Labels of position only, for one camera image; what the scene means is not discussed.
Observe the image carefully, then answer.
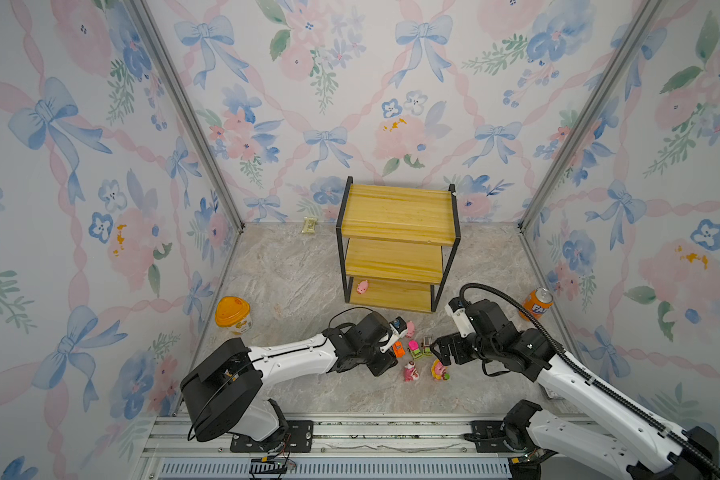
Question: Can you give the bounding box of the pink figure toy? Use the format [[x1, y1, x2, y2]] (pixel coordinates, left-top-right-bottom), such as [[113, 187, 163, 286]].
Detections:
[[403, 360, 420, 382]]

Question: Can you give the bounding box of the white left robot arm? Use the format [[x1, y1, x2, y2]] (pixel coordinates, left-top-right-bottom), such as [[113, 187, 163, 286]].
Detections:
[[180, 309, 407, 451]]

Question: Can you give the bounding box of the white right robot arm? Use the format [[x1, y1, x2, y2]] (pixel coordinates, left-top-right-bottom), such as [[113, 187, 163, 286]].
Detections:
[[432, 298, 720, 479]]

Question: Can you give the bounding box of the pink pig toy on shelf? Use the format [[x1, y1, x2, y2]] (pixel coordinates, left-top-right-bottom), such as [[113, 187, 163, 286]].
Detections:
[[356, 280, 369, 295]]

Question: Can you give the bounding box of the orange toy car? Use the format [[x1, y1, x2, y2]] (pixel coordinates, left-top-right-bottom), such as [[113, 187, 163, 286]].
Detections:
[[393, 341, 406, 358]]

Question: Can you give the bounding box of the green pink toy truck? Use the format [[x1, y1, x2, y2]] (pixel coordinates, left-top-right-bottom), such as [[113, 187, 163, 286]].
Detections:
[[408, 340, 424, 360]]

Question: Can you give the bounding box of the pink yellow doll toy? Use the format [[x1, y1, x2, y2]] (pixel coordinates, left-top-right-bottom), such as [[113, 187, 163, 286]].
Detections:
[[431, 359, 450, 381]]

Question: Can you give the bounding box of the orange lidded plastic jar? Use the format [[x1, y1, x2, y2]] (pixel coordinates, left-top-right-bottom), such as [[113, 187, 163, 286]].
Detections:
[[215, 296, 252, 336]]

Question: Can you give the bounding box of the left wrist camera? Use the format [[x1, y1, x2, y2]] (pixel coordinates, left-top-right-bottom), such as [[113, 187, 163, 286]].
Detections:
[[378, 316, 407, 353]]

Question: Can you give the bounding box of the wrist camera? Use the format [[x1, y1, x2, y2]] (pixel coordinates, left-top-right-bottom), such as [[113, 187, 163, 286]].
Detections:
[[445, 297, 474, 338], [378, 316, 407, 353]]

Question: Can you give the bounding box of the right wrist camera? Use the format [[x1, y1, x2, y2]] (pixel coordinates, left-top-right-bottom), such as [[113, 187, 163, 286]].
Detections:
[[445, 297, 474, 338]]

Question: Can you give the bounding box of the black cable conduit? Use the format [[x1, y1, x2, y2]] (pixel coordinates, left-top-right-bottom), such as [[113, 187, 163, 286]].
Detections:
[[458, 283, 715, 480]]

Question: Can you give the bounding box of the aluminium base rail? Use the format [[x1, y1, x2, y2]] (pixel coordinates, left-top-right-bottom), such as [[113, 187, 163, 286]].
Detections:
[[134, 413, 601, 480]]

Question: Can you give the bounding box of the wooden shelf with black frame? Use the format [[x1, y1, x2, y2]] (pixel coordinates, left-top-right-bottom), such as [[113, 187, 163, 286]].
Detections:
[[335, 176, 461, 313]]

